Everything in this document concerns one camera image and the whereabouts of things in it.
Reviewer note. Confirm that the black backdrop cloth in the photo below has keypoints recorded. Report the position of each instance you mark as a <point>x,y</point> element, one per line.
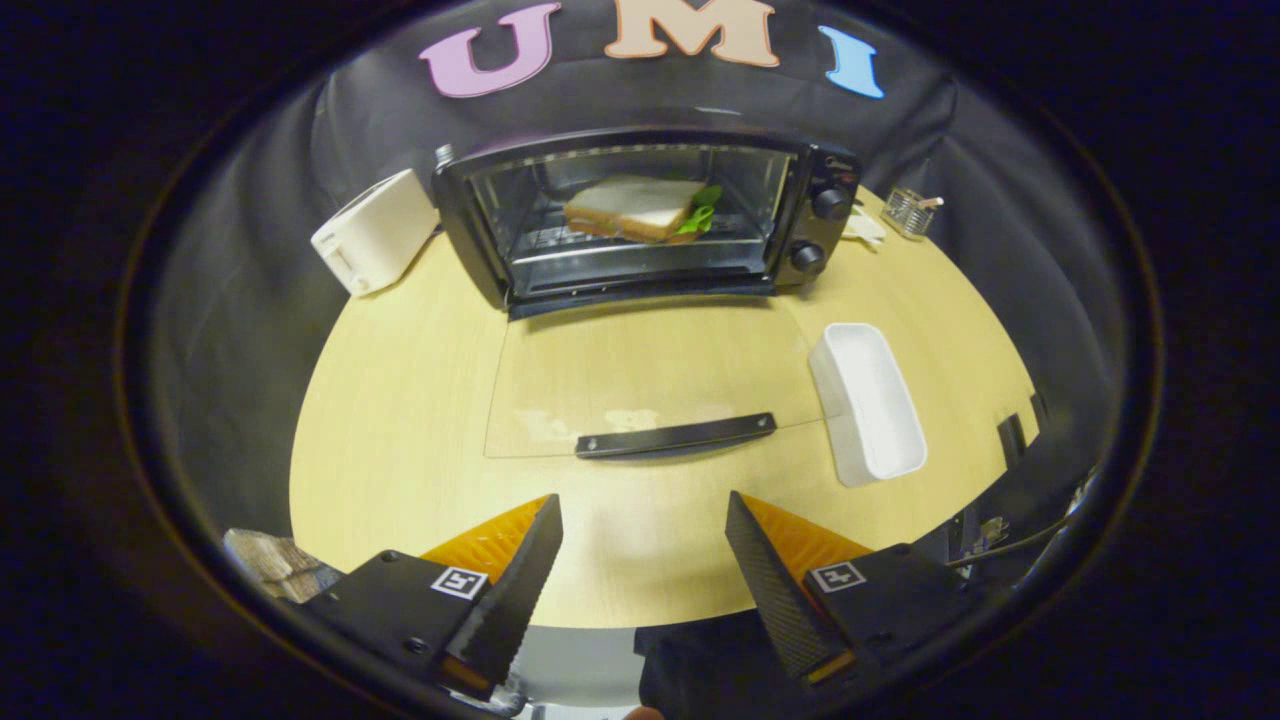
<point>260,200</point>

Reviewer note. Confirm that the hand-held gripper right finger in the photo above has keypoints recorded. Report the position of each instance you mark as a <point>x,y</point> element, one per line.
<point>780,600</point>

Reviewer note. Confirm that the white dish with green contents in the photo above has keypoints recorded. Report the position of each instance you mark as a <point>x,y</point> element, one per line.
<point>864,228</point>

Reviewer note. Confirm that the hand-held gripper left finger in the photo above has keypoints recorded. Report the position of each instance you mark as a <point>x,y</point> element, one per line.
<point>510,600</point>

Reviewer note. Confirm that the sandwich with green lettuce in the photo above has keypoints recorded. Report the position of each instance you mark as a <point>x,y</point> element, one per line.
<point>630,205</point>

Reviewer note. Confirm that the white pop-up toaster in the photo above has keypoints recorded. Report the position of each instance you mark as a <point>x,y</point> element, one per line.
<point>375,232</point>

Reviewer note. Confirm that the black toaster oven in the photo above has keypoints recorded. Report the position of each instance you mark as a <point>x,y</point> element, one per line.
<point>820,235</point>

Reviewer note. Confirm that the white rectangular plastic tray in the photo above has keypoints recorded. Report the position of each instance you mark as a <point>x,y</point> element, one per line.
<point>870,400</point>

